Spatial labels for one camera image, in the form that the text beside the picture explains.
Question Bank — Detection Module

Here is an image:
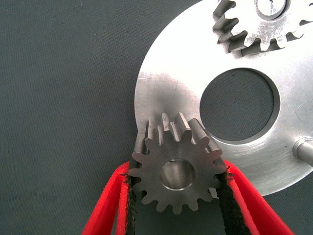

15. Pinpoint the small steel planetary gear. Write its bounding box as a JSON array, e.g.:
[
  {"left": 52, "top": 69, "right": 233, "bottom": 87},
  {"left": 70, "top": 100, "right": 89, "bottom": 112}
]
[
  {"left": 212, "top": 0, "right": 313, "bottom": 59},
  {"left": 128, "top": 112, "right": 227, "bottom": 215}
]

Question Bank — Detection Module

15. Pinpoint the round metal carrier plate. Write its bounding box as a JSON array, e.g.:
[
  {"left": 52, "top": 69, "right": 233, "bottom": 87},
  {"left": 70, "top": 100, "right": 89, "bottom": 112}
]
[{"left": 134, "top": 0, "right": 313, "bottom": 197}]

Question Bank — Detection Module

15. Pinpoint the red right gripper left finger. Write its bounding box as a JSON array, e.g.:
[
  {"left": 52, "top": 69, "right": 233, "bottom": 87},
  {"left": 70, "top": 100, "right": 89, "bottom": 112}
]
[{"left": 81, "top": 161, "right": 138, "bottom": 235}]

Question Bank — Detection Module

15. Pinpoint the dark grey table cloth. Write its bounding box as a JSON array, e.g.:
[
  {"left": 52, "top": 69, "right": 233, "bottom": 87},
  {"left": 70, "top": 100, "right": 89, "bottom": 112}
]
[{"left": 0, "top": 0, "right": 313, "bottom": 235}]

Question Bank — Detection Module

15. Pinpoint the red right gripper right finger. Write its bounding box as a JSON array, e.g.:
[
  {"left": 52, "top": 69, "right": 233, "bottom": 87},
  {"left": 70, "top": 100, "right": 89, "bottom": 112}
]
[{"left": 215, "top": 159, "right": 294, "bottom": 235}]

